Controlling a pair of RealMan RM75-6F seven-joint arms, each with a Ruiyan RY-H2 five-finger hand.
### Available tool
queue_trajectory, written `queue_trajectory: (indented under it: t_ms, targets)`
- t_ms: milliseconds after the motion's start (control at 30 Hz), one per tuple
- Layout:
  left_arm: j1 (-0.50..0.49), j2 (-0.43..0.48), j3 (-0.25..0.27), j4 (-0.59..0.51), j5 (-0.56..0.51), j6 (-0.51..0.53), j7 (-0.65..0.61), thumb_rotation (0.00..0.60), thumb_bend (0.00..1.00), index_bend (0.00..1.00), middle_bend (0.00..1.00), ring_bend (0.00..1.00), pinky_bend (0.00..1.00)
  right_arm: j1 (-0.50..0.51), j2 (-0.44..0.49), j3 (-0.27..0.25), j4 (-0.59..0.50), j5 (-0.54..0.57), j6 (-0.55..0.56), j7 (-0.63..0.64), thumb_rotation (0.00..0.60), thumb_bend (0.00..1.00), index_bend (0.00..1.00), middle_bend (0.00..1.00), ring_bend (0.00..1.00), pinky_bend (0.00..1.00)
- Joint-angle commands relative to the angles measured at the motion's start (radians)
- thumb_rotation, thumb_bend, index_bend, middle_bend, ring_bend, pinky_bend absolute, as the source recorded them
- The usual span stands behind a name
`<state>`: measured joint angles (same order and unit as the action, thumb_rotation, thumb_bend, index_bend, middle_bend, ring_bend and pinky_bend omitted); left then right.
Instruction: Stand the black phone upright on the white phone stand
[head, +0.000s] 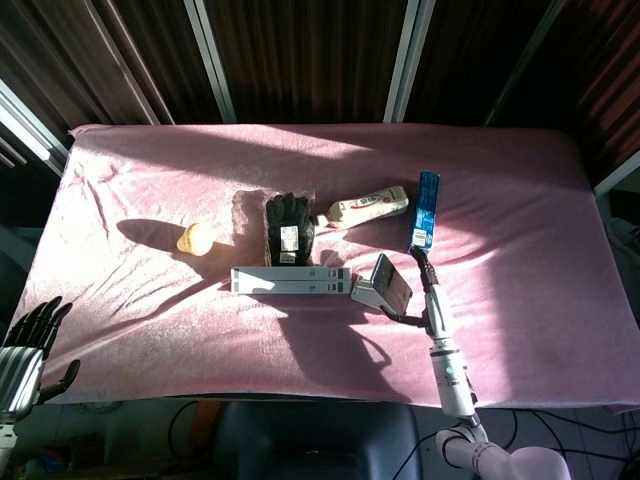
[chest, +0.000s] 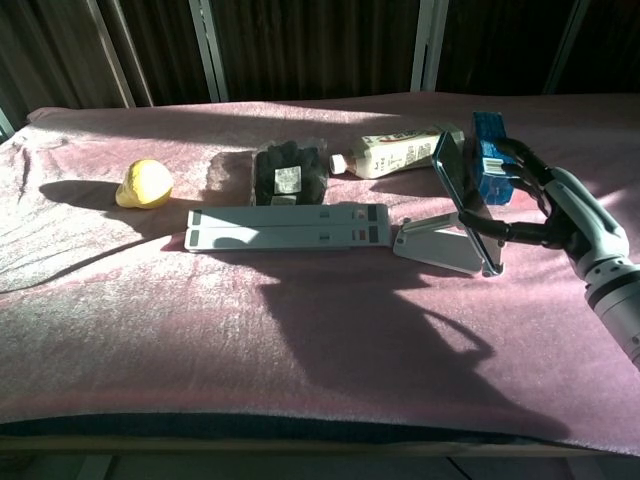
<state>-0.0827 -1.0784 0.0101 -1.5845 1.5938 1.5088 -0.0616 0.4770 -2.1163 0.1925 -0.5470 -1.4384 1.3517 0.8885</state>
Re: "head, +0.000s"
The dark robot base seat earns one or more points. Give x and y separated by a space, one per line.
320 440

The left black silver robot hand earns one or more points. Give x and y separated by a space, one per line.
17 372

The small yellow toy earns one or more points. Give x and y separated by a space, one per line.
192 241

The blue carton box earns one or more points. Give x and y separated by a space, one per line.
424 215

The aluminium frame post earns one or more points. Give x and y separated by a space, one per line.
525 65
212 60
407 60

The aluminium frame rail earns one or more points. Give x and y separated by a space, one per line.
617 175
30 125

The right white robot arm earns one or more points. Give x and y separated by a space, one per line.
455 385

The pink fleece table cloth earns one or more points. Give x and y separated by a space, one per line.
200 345

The white cream bottle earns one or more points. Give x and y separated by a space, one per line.
367 205

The black gloves in plastic bag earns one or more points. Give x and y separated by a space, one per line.
290 227

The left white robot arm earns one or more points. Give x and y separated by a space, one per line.
5 435

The white plastic bracket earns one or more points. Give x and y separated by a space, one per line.
365 295

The black smartphone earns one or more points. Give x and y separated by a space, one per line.
392 285

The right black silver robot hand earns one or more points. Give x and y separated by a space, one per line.
436 310

